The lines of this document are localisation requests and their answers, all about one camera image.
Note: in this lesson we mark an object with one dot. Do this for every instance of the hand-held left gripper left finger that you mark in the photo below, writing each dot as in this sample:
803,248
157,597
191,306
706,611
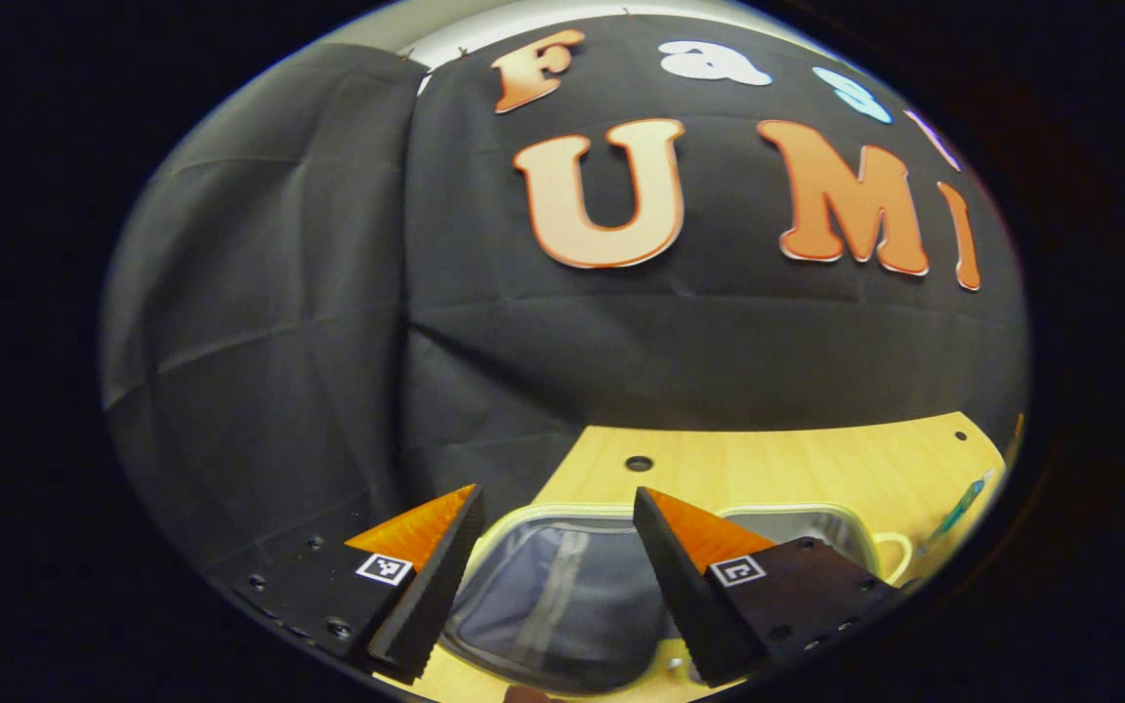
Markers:
426,596

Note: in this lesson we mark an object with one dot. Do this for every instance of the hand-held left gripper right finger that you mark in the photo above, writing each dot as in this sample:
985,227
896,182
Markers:
685,596

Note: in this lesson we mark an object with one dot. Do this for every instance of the black backdrop cloth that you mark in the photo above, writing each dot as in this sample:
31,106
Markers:
543,351

